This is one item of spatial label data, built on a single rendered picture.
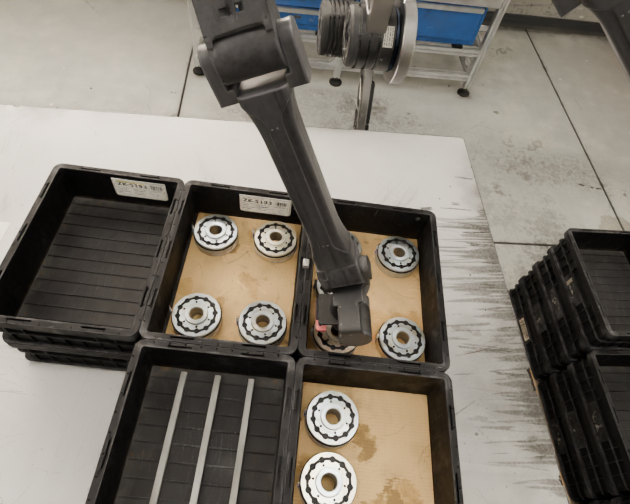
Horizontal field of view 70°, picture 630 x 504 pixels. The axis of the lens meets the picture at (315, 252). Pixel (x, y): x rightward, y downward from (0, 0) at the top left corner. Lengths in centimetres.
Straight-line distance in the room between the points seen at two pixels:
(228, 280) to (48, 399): 46
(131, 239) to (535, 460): 106
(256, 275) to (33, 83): 228
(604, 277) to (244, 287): 131
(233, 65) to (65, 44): 287
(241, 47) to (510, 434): 101
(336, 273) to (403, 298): 38
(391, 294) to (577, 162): 219
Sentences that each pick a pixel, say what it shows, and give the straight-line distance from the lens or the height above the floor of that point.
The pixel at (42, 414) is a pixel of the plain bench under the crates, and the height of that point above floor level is 70.
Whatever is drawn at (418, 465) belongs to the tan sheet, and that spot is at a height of 83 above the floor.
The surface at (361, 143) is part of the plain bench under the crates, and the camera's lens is 158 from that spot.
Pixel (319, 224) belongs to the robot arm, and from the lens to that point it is 65.
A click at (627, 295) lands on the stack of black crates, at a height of 49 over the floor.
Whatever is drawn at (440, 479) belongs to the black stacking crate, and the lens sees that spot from 95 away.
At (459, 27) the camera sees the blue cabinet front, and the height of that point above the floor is 42.
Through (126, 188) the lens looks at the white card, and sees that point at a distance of 118.
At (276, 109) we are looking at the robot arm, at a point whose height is 141.
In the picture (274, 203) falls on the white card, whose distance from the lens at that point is 110.
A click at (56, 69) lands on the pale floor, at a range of 318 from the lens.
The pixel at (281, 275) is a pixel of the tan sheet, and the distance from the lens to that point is 107.
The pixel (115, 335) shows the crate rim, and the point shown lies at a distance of 93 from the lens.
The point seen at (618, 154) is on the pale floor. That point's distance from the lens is 336.
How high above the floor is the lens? 175
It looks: 56 degrees down
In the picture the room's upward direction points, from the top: 11 degrees clockwise
